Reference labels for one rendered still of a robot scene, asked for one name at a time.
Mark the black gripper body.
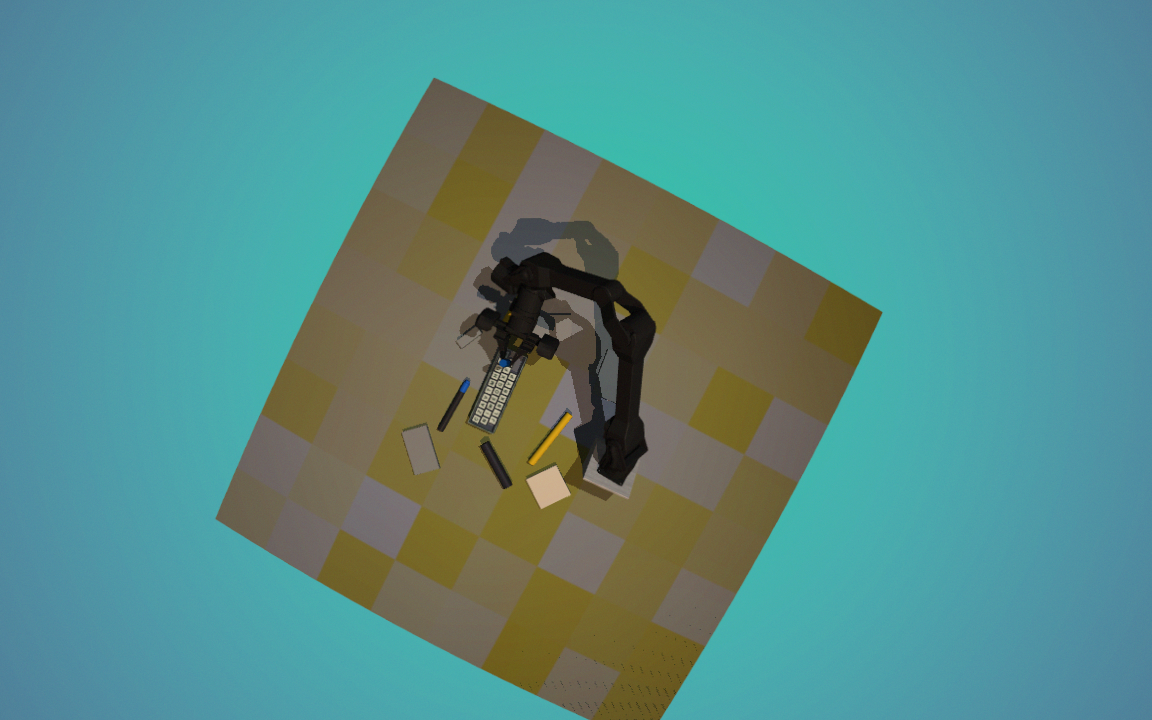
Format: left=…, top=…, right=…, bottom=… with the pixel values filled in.
left=475, top=303, right=560, bottom=361

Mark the tan flat square slab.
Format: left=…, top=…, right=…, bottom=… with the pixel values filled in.
left=526, top=465, right=571, bottom=509

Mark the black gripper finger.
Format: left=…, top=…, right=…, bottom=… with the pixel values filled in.
left=510, top=342, right=535, bottom=366
left=493, top=333, right=511, bottom=361

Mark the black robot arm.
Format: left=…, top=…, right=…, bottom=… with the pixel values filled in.
left=491, top=252, right=655, bottom=486

